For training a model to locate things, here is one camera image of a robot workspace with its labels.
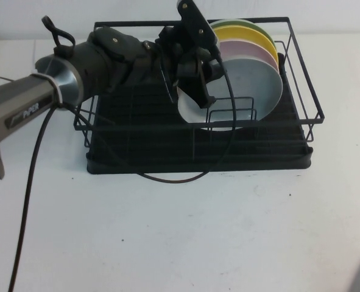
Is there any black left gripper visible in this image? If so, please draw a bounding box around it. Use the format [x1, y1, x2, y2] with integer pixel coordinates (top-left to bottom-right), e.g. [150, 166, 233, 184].
[141, 26, 226, 110]

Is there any white plate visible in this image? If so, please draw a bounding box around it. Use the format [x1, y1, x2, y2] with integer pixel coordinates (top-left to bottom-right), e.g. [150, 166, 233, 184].
[177, 57, 283, 131]

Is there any pink plate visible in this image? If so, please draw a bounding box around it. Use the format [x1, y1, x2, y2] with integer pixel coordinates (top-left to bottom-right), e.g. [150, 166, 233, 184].
[219, 39, 281, 72]

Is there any yellow plate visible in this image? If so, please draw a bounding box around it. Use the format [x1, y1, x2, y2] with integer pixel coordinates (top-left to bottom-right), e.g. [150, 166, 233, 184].
[213, 26, 280, 66]

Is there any green plate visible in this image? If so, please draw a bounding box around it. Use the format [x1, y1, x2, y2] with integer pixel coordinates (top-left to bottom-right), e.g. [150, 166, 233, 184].
[211, 18, 275, 46]

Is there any black plastic drip tray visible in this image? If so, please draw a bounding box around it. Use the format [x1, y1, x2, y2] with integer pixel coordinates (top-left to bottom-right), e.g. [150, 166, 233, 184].
[86, 51, 314, 177]

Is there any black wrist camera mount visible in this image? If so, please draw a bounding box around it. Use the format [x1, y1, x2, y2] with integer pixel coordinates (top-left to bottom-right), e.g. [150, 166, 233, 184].
[175, 0, 220, 58]

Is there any black wire dish rack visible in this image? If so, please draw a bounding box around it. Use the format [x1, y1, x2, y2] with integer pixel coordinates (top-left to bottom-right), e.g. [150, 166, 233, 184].
[73, 16, 325, 153]

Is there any white cable tie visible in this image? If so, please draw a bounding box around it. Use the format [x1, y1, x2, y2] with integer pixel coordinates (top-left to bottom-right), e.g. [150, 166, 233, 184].
[33, 72, 63, 108]

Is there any short black cable loop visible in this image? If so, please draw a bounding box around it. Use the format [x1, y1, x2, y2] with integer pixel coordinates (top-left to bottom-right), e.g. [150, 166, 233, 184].
[41, 15, 77, 58]

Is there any long black cable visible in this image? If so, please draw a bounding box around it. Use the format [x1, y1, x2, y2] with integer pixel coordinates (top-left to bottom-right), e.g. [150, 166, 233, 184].
[5, 54, 237, 292]

